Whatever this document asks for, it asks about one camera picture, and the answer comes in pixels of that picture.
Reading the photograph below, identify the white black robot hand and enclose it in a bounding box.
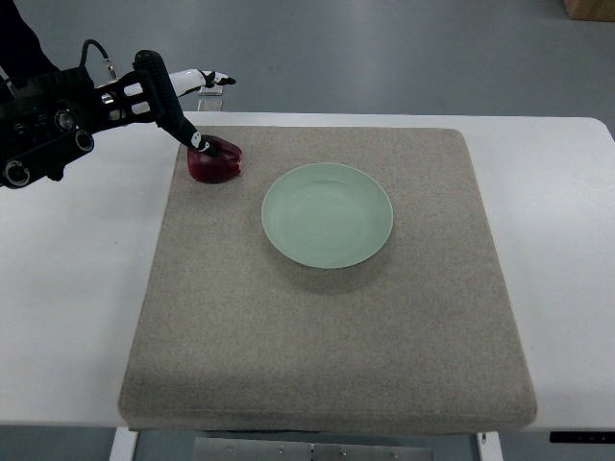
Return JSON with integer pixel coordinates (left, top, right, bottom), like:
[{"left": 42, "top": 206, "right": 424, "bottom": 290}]
[{"left": 133, "top": 50, "right": 236, "bottom": 158}]

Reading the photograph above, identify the dark red apple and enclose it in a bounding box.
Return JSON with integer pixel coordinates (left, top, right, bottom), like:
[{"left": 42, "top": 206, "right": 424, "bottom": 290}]
[{"left": 186, "top": 135, "right": 243, "bottom": 184}]

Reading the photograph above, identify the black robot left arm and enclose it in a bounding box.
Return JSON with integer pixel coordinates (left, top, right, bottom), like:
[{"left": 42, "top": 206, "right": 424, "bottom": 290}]
[{"left": 1, "top": 50, "right": 235, "bottom": 189}]

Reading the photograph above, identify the pale green plate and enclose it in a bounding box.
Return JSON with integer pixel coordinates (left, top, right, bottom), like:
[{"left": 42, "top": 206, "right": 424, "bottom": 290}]
[{"left": 261, "top": 162, "right": 394, "bottom": 269}]

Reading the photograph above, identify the upper clear floor tile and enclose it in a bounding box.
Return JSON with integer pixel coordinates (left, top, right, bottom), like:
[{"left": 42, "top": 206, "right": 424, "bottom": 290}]
[{"left": 198, "top": 85, "right": 224, "bottom": 97}]

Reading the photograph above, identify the dark clothed person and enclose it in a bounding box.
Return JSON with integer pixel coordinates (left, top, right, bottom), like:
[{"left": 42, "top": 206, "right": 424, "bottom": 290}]
[{"left": 1, "top": 0, "right": 59, "bottom": 88}]

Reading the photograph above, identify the beige felt mat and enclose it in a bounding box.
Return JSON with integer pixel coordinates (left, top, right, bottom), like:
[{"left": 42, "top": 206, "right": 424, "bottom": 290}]
[{"left": 118, "top": 127, "right": 537, "bottom": 435}]

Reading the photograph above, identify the cardboard box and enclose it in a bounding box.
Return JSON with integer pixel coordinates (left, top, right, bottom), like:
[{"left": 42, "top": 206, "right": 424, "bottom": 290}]
[{"left": 563, "top": 0, "right": 615, "bottom": 22}]

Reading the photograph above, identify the black table control panel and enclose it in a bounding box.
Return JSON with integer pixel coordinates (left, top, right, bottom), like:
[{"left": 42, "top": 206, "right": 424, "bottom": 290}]
[{"left": 550, "top": 431, "right": 615, "bottom": 445}]

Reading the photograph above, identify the grey metal base plate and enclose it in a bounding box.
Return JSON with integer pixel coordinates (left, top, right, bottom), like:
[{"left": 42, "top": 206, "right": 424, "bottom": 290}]
[{"left": 192, "top": 437, "right": 433, "bottom": 461}]

